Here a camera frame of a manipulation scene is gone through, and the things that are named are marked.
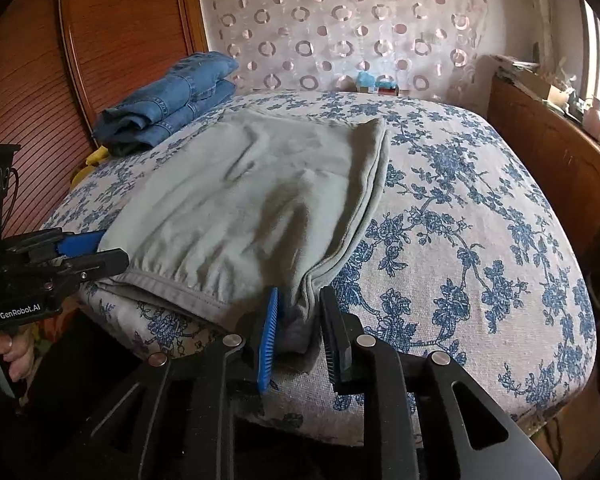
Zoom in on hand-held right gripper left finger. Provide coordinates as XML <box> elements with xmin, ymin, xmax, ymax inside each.
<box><xmin>87</xmin><ymin>287</ymin><xmax>281</xmax><ymax>480</ymax></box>

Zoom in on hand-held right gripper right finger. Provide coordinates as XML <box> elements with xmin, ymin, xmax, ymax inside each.
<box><xmin>319</xmin><ymin>286</ymin><xmax>562</xmax><ymax>480</ymax></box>

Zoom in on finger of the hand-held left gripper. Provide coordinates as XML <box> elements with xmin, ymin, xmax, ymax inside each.
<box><xmin>60</xmin><ymin>248</ymin><xmax>131</xmax><ymax>283</ymax></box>
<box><xmin>55</xmin><ymin>229</ymin><xmax>108</xmax><ymax>257</ymax></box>

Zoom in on grey pants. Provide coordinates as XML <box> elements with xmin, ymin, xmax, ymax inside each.
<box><xmin>97</xmin><ymin>107</ymin><xmax>388</xmax><ymax>376</ymax></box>

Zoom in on person's left hand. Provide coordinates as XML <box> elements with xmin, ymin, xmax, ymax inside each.
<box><xmin>0</xmin><ymin>332</ymin><xmax>35</xmax><ymax>400</ymax></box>

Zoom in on yellow plush toy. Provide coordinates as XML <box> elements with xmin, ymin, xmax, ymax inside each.
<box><xmin>71</xmin><ymin>146</ymin><xmax>112</xmax><ymax>183</ymax></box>

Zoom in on person's dark clothing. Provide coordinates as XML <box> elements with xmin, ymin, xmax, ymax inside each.
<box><xmin>0</xmin><ymin>310</ymin><xmax>151</xmax><ymax>480</ymax></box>

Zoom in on folded blue jeans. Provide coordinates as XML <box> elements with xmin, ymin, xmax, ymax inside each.
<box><xmin>92</xmin><ymin>51</ymin><xmax>240</xmax><ymax>156</ymax></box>

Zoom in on bed with floral sheet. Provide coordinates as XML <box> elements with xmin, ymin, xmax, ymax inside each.
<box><xmin>40</xmin><ymin>91</ymin><xmax>598</xmax><ymax>448</ymax></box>

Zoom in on wooden headboard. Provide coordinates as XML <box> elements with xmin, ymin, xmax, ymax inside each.
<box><xmin>0</xmin><ymin>0</ymin><xmax>211</xmax><ymax>241</ymax></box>

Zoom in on teal cloth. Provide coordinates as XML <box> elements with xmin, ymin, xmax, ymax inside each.
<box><xmin>355</xmin><ymin>71</ymin><xmax>396</xmax><ymax>92</ymax></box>

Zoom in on long wooden cabinet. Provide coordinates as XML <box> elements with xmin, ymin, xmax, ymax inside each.
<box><xmin>487</xmin><ymin>75</ymin><xmax>600</xmax><ymax>266</ymax></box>

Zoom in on circle pattern curtain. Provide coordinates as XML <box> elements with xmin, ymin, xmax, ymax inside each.
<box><xmin>195</xmin><ymin>0</ymin><xmax>491</xmax><ymax>100</ymax></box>

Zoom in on open cardboard box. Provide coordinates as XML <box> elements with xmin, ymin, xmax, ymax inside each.
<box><xmin>500</xmin><ymin>65</ymin><xmax>577</xmax><ymax>111</ymax></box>

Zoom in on stack of papers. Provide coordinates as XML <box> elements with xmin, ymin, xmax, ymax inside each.
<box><xmin>490</xmin><ymin>55</ymin><xmax>541</xmax><ymax>80</ymax></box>

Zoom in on bundled pale window curtain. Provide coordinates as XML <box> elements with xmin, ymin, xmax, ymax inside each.
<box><xmin>524</xmin><ymin>0</ymin><xmax>566</xmax><ymax>76</ymax></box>

